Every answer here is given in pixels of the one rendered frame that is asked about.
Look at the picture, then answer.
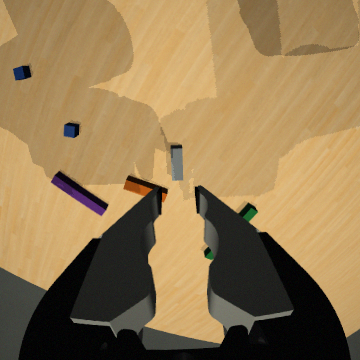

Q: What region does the grey rod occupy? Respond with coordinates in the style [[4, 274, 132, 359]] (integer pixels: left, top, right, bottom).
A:
[[170, 145, 183, 181]]

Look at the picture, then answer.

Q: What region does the small blue cube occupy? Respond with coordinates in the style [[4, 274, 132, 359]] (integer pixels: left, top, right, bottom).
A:
[[13, 66, 31, 80], [64, 122, 80, 138]]

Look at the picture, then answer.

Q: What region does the purple rod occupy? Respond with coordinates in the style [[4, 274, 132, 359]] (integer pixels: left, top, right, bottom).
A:
[[51, 171, 109, 216]]

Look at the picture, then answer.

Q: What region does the green rod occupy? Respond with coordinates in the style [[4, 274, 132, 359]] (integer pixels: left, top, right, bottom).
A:
[[204, 203, 258, 260]]

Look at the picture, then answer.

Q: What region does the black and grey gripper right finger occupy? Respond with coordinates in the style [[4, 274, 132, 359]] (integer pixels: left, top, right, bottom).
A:
[[195, 185, 351, 360]]

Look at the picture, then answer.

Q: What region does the orange rod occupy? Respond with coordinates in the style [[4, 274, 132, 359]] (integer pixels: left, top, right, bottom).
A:
[[123, 175, 168, 203]]

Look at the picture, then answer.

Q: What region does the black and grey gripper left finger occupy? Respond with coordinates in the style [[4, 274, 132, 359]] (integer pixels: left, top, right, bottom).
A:
[[18, 187, 162, 360]]

